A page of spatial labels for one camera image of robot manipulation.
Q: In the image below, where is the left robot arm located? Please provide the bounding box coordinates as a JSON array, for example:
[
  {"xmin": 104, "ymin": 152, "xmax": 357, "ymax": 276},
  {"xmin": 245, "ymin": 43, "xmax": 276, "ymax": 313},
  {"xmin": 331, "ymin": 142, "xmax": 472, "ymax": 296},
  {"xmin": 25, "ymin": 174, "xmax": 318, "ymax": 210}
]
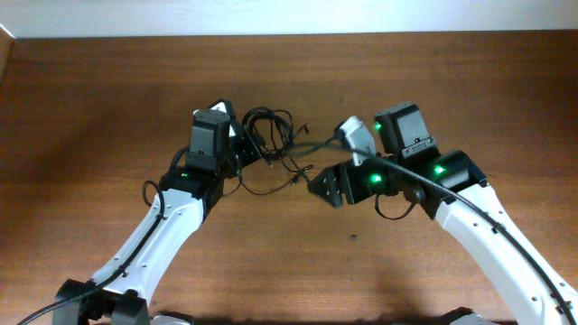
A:
[{"xmin": 51, "ymin": 100, "xmax": 259, "ymax": 324}]

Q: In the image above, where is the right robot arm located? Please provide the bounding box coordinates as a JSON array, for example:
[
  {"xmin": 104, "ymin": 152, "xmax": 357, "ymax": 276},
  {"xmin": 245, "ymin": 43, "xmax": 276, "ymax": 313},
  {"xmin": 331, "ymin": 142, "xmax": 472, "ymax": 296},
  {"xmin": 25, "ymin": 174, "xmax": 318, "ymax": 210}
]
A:
[{"xmin": 308, "ymin": 102, "xmax": 577, "ymax": 324}]

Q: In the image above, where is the black cable bundle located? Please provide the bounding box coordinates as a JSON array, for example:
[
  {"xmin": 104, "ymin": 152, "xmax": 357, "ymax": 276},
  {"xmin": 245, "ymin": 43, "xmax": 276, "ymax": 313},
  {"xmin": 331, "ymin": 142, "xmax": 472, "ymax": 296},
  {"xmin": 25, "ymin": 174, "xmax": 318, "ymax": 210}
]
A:
[{"xmin": 223, "ymin": 106, "xmax": 338, "ymax": 197}]

